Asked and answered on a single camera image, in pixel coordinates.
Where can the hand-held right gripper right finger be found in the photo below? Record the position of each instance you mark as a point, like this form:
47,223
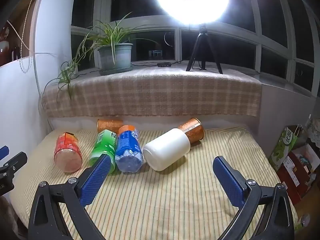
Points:
228,182

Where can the black power strip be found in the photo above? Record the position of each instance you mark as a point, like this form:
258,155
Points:
164,64

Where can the striped yellow bed sheet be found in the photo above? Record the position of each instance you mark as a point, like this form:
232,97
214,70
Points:
162,205

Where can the green paper bag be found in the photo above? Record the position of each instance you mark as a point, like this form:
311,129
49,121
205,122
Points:
285,150

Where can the spider plant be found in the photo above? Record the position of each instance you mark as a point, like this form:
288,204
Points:
110,33

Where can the white window frame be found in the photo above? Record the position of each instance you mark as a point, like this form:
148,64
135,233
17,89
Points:
180,45

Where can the grey pot saucer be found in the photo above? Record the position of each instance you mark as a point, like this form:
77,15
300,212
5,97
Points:
115,70

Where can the black tripod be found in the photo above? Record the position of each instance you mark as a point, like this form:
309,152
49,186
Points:
203,47

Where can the red cardboard box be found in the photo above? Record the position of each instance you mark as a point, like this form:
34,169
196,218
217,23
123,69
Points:
297,170

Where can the green plastic bottle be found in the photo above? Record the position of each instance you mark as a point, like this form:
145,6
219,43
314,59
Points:
103,145

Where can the white cup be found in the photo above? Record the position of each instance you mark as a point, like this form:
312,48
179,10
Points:
166,148

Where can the orange patterned paper cup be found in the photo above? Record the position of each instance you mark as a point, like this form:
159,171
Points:
193,131
108,124

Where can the grey flower pot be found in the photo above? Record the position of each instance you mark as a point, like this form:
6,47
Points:
116,56

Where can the blue plastic bottle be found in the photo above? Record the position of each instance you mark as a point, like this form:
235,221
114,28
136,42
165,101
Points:
128,150

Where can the red plastic bottle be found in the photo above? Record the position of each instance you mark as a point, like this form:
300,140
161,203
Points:
68,152

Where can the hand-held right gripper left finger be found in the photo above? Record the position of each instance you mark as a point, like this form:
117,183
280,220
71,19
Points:
96,177

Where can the checked beige blanket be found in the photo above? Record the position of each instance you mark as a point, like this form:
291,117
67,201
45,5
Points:
155,92

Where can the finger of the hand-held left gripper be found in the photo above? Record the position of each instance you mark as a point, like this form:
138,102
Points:
17,161
3,152

